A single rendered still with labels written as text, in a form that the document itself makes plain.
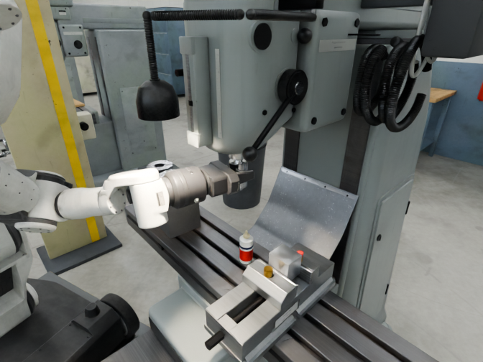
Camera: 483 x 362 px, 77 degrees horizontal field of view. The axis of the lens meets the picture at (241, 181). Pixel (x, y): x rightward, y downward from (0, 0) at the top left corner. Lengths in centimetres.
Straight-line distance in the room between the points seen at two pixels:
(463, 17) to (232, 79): 40
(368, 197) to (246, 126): 55
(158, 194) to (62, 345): 80
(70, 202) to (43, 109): 159
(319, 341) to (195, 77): 63
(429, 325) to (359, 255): 117
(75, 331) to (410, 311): 184
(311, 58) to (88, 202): 57
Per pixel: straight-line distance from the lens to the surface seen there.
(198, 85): 61
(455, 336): 228
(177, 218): 103
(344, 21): 78
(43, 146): 236
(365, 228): 110
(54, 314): 147
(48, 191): 80
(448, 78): 483
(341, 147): 100
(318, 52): 71
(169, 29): 793
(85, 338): 132
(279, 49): 64
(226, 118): 61
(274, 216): 115
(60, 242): 266
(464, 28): 69
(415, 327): 222
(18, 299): 132
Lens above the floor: 156
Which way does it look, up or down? 27 degrees down
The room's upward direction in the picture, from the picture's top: straight up
